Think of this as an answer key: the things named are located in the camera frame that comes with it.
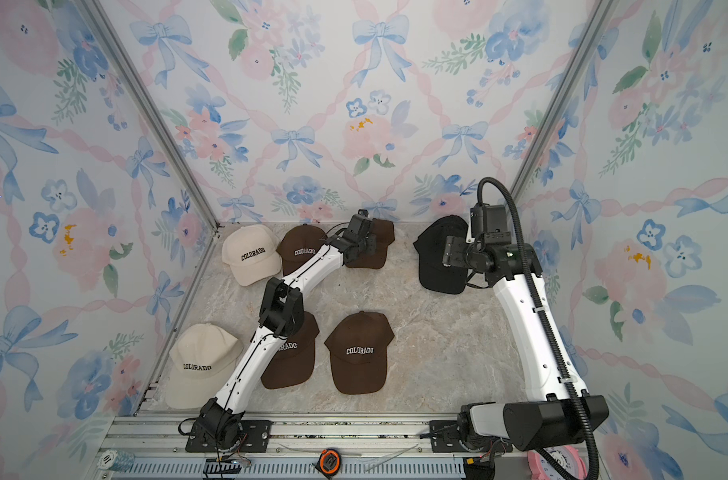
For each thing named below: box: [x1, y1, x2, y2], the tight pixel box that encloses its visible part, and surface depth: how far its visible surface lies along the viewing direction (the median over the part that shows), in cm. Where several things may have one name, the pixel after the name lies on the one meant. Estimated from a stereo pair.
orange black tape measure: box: [312, 448, 341, 480], surface depth 70 cm
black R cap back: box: [413, 215, 469, 295], surface depth 109 cm
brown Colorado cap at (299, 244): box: [275, 224, 327, 277], surface depth 110 cm
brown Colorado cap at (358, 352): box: [324, 311, 395, 394], surface depth 85 cm
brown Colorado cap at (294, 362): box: [261, 311, 320, 389], surface depth 86 cm
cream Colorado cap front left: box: [166, 323, 243, 409], surface depth 83 cm
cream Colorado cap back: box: [222, 223, 283, 286], surface depth 108 cm
